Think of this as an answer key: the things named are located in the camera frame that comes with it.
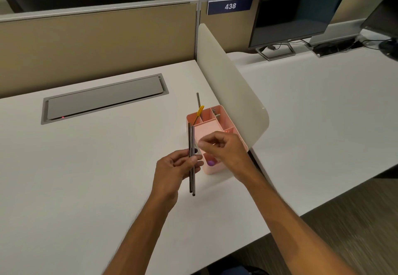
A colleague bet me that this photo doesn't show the person's left hand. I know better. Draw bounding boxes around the person's left hand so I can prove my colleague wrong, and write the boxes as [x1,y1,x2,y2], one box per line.
[150,149,204,205]

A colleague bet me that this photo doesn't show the person's right hand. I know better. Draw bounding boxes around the person's right hand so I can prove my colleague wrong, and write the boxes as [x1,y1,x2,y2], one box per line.
[196,131,257,183]

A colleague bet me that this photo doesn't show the person's left forearm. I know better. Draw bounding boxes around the person's left forearm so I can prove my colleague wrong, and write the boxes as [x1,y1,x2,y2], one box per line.
[102,190,184,275]

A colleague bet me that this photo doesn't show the person's right forearm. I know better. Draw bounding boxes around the person's right forearm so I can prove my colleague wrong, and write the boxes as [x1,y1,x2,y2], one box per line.
[239,167,358,275]

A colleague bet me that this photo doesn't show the pink desk organizer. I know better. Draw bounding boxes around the pink desk organizer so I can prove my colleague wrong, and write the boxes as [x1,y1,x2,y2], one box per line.
[186,105,249,175]

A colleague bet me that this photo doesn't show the yellow pen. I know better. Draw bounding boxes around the yellow pen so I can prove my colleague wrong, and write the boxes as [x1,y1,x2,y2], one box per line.
[192,105,205,126]

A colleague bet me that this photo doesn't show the white curved desk divider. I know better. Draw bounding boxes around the white curved desk divider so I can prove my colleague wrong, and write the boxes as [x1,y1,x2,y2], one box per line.
[197,23,270,148]

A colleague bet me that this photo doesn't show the beige partition panel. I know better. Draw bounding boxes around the beige partition panel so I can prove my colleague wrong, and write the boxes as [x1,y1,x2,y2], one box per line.
[198,0,262,54]
[0,0,199,99]

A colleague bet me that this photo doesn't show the person's dark trousers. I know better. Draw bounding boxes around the person's dark trousers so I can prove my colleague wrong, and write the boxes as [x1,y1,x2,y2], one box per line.
[213,263,269,275]

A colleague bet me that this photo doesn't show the blue number sign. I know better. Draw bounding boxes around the blue number sign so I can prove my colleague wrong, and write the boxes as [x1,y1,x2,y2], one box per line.
[207,0,254,16]

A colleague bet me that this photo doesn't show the black monitor with silver stand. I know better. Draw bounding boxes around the black monitor with silver stand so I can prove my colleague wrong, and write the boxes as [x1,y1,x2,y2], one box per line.
[248,0,359,61]

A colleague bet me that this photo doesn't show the black round monitor base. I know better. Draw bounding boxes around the black round monitor base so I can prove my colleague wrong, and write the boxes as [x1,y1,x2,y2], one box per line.
[378,37,398,58]

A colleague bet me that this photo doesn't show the grey desk cable hatch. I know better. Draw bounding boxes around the grey desk cable hatch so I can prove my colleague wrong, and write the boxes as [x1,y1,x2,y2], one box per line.
[41,73,169,125]
[310,36,365,58]

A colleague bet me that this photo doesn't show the black cable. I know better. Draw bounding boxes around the black cable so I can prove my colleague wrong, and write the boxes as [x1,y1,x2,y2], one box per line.
[354,34,393,48]

